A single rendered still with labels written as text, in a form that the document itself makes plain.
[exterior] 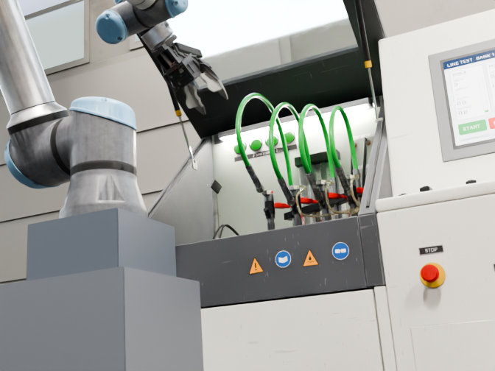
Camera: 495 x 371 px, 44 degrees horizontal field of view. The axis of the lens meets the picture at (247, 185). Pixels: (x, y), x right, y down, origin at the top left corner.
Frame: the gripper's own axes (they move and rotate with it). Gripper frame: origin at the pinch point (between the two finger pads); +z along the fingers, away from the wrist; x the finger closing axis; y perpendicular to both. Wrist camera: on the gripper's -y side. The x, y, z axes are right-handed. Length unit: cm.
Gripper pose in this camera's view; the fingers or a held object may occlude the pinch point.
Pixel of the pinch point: (214, 102)
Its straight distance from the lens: 164.4
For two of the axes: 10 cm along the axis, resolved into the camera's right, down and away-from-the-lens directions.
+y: -2.6, 4.8, -8.4
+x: 7.6, -4.3, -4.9
